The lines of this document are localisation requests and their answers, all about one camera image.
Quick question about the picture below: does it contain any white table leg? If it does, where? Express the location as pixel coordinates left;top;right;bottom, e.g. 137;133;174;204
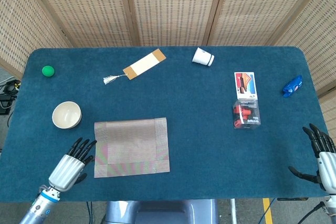
230;198;238;224

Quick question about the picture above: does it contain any beige round bowl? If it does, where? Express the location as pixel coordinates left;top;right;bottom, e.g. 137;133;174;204
51;101;82;130

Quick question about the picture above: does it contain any clear box with red parts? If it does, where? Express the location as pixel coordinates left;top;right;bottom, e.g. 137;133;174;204
232;98;261;130

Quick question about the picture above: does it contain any white paper cup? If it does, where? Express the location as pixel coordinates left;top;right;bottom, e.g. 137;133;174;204
192;47;215;68

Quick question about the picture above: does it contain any grey-blue robot torso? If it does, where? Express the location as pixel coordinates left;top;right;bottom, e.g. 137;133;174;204
103;199;218;224

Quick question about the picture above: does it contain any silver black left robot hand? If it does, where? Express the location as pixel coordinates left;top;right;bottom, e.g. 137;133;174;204
48;137;98;193

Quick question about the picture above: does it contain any brown woven placemat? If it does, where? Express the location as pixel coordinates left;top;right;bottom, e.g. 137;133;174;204
93;117;171;178

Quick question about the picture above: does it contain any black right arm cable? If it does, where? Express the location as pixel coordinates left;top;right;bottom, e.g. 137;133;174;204
299;201;327;224

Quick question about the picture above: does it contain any woven wooden folding screen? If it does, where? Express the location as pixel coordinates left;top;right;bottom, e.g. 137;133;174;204
0;0;336;120

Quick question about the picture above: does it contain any blue floor cable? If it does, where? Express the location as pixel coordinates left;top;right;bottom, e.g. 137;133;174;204
258;198;277;224

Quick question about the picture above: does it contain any black floor power box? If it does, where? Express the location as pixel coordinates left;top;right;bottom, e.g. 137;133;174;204
0;95;14;116

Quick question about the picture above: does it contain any green ball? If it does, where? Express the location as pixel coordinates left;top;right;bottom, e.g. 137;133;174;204
41;65;55;78

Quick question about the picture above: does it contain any colourful picture card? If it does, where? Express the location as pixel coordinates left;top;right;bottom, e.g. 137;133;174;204
234;71;258;100

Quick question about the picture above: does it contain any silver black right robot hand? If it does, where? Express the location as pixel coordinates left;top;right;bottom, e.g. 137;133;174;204
288;123;336;196

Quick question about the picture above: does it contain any black floor cable bundle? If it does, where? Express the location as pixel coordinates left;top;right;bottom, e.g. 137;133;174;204
0;78;22;96

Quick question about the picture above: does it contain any blue plastic packet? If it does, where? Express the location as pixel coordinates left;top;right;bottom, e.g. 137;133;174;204
282;75;303;98

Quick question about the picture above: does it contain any tan bookmark with white tassel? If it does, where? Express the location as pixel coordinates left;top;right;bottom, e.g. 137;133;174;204
103;48;167;86

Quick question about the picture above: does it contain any blue table cloth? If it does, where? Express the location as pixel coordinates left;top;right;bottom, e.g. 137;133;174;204
0;46;332;204

